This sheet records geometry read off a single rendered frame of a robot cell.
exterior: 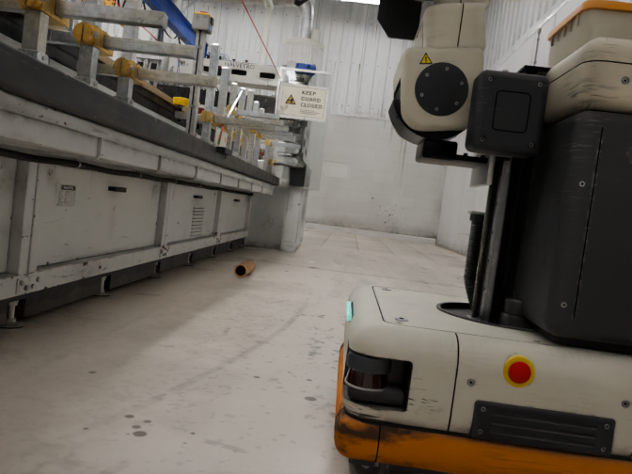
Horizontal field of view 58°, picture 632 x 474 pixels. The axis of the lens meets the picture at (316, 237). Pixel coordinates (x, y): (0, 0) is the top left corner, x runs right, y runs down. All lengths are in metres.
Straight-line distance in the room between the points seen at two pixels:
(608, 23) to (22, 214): 1.54
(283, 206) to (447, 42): 4.57
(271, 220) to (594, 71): 4.80
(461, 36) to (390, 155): 10.74
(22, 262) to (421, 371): 1.26
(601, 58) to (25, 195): 1.48
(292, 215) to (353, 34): 7.33
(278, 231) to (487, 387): 4.78
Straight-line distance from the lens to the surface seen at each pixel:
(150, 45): 1.63
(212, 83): 1.82
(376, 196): 11.84
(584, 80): 1.09
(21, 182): 1.84
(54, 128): 1.53
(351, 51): 12.26
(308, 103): 5.58
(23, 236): 1.85
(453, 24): 1.21
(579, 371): 1.05
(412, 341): 0.98
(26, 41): 1.42
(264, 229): 5.69
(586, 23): 1.29
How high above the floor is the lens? 0.47
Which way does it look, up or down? 3 degrees down
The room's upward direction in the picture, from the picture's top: 7 degrees clockwise
